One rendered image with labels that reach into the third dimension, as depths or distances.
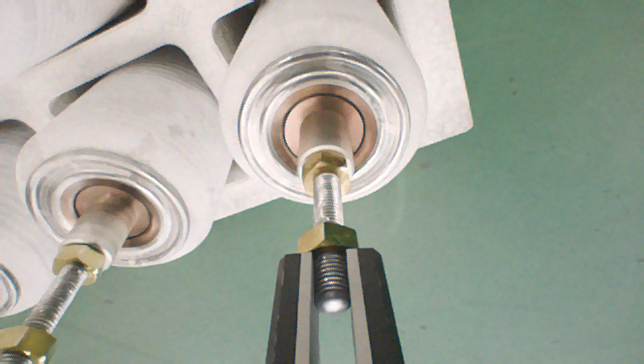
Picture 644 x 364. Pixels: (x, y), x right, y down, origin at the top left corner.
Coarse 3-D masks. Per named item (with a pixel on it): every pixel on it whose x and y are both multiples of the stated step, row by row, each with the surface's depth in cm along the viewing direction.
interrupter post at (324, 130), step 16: (320, 112) 16; (304, 128) 15; (320, 128) 15; (336, 128) 15; (304, 144) 14; (320, 144) 14; (336, 144) 14; (304, 160) 14; (352, 160) 14; (352, 176) 15
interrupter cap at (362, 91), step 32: (288, 64) 14; (320, 64) 15; (352, 64) 15; (256, 96) 15; (288, 96) 15; (320, 96) 16; (352, 96) 15; (384, 96) 15; (256, 128) 16; (288, 128) 16; (352, 128) 17; (384, 128) 16; (256, 160) 17; (288, 160) 17; (384, 160) 17; (288, 192) 18; (352, 192) 18
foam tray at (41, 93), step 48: (192, 0) 20; (240, 0) 20; (384, 0) 26; (432, 0) 20; (96, 48) 21; (144, 48) 21; (192, 48) 21; (432, 48) 22; (0, 96) 23; (48, 96) 23; (432, 96) 23; (240, 192) 28
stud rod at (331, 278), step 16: (320, 176) 13; (336, 176) 13; (320, 192) 13; (336, 192) 13; (320, 208) 12; (336, 208) 12; (320, 256) 10; (336, 256) 10; (320, 272) 10; (336, 272) 10; (320, 288) 9; (336, 288) 9; (320, 304) 9; (336, 304) 9
